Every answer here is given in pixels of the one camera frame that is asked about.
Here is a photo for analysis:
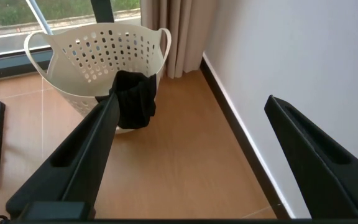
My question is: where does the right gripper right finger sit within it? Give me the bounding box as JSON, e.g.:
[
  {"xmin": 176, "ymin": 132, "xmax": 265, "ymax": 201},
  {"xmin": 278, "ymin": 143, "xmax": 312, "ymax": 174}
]
[{"xmin": 264, "ymin": 95, "xmax": 358, "ymax": 219}]

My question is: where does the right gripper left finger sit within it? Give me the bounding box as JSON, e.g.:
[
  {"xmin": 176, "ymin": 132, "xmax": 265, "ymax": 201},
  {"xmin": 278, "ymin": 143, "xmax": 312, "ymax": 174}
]
[{"xmin": 5, "ymin": 92, "xmax": 120, "ymax": 221}]

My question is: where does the black garment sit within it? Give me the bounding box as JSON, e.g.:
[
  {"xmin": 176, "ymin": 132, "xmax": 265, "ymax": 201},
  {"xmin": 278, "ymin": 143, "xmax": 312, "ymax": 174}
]
[{"xmin": 94, "ymin": 70, "xmax": 158, "ymax": 130}]

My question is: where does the white laundry basket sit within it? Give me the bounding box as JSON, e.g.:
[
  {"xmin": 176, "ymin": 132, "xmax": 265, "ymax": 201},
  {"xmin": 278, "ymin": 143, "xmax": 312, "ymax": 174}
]
[{"xmin": 23, "ymin": 22, "xmax": 172, "ymax": 134}]

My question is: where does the window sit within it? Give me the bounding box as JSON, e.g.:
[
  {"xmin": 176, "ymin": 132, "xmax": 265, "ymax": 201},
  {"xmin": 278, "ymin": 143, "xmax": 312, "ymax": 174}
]
[{"xmin": 0, "ymin": 0, "xmax": 142, "ymax": 82}]

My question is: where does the beige curtain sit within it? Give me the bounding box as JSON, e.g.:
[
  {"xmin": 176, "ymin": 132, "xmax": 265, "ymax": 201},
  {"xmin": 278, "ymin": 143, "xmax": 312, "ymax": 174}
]
[{"xmin": 140, "ymin": 0, "xmax": 220, "ymax": 79}]

